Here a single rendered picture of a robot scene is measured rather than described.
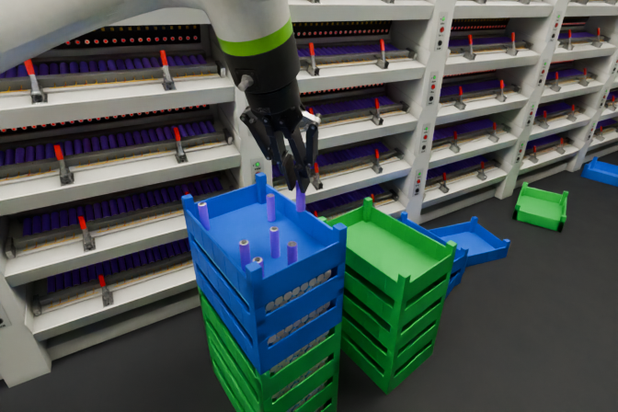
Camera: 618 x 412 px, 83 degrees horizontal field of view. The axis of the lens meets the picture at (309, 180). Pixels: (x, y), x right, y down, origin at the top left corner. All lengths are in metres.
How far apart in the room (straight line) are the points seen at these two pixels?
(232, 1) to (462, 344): 1.12
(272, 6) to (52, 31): 0.21
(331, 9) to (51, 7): 0.80
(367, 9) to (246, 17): 0.79
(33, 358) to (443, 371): 1.12
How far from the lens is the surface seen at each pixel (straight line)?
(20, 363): 1.30
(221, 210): 0.84
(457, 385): 1.17
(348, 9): 1.13
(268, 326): 0.65
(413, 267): 0.96
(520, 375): 1.26
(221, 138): 1.08
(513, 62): 1.78
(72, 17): 0.42
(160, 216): 1.13
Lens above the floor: 0.92
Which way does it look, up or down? 26 degrees down
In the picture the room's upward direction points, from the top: straight up
